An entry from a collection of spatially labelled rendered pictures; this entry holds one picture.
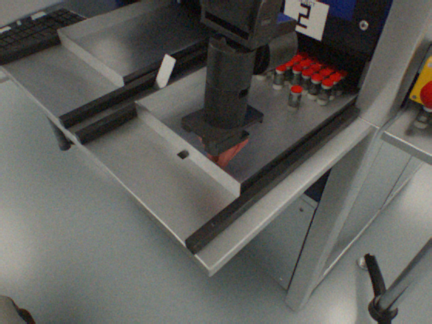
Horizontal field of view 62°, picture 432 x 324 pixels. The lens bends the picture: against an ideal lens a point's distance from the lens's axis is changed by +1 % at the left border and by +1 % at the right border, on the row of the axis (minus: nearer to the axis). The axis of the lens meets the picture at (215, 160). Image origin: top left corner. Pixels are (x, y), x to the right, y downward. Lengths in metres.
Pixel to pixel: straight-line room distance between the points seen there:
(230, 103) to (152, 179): 0.19
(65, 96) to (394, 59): 0.59
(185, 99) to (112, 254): 0.96
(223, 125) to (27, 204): 1.45
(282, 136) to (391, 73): 0.19
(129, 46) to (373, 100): 0.54
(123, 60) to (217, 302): 0.93
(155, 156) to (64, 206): 1.18
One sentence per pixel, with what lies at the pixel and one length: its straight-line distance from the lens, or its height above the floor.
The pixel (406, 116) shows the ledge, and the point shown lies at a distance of 0.74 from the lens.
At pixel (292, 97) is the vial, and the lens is 0.66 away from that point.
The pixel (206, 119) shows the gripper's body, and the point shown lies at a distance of 0.47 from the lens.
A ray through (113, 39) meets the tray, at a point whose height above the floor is 0.88.
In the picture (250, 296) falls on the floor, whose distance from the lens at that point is 1.41.
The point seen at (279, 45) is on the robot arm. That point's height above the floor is 1.08.
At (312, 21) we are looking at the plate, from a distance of 0.68.
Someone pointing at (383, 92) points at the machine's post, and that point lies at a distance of 0.66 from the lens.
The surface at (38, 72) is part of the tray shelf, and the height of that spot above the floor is 0.88.
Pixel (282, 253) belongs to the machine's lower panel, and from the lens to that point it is 1.17.
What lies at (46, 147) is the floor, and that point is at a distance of 2.05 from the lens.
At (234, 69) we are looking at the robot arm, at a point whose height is 1.08.
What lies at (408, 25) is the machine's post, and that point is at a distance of 0.61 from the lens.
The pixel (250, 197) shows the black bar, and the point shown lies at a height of 0.90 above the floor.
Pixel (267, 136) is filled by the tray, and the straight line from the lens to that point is 0.62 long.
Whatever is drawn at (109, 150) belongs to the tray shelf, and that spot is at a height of 0.88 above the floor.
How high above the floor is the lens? 1.30
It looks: 47 degrees down
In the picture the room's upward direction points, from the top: straight up
